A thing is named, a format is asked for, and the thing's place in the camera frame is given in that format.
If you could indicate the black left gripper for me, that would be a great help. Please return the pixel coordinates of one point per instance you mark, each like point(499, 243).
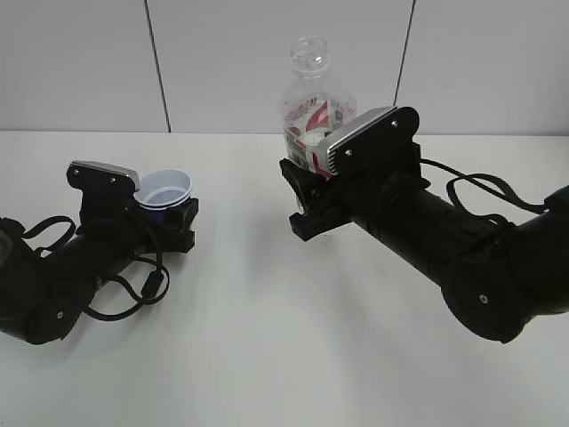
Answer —
point(108, 245)

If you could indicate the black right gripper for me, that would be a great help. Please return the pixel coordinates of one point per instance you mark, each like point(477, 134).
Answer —
point(327, 205)

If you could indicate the blue paper cup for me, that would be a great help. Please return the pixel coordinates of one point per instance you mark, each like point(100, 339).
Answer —
point(161, 190)

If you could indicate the clear Wahaha water bottle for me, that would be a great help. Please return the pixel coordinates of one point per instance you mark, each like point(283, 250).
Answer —
point(314, 105)

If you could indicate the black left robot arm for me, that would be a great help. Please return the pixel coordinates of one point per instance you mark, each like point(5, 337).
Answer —
point(51, 273)

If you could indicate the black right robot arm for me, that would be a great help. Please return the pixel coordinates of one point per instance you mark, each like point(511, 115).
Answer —
point(494, 275)

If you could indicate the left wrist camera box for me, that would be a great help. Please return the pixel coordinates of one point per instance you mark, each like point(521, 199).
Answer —
point(106, 189)

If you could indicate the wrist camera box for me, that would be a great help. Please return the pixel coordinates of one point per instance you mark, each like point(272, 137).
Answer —
point(379, 138)
point(106, 189)

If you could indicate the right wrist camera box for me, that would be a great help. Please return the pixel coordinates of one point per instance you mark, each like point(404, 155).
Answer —
point(379, 138)

